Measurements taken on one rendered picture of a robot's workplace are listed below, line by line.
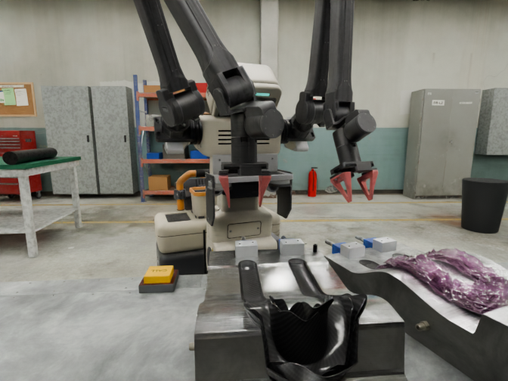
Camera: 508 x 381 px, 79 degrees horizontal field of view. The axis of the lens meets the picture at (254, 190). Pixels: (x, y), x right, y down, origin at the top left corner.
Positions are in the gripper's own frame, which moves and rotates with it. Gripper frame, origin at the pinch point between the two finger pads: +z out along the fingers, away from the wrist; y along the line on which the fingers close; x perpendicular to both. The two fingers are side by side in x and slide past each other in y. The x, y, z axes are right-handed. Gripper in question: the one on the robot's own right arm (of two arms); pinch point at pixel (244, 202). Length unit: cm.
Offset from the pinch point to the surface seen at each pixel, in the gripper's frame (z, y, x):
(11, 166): 8, -196, 229
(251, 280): 13.2, 0.5, -11.8
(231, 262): 12.1, -3.2, -5.0
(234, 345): 10.1, -3.4, -35.3
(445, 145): -5, 385, 453
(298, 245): 9.7, 12.2, -2.0
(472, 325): 14.4, 33.4, -28.1
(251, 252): 11.0, 1.3, -2.2
